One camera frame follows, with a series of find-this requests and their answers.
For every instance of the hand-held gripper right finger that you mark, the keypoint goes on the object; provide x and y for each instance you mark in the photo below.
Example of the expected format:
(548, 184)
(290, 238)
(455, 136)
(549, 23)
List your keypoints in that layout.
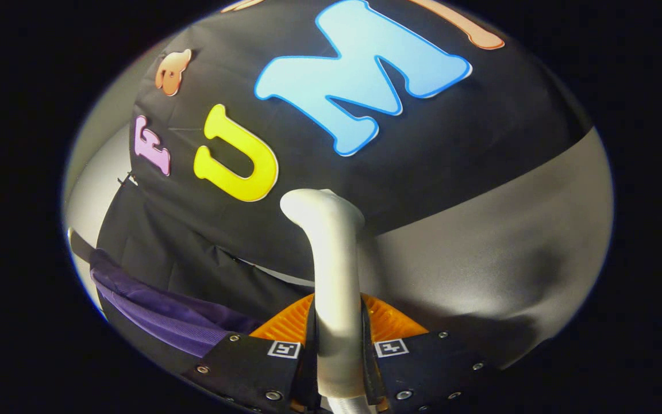
(369, 374)

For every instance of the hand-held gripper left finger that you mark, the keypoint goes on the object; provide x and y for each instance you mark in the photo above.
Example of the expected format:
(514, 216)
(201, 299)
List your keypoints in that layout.
(308, 374)

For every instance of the white garment steamer head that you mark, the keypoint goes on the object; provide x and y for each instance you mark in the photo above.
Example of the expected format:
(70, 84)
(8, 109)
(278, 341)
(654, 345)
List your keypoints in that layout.
(337, 276)

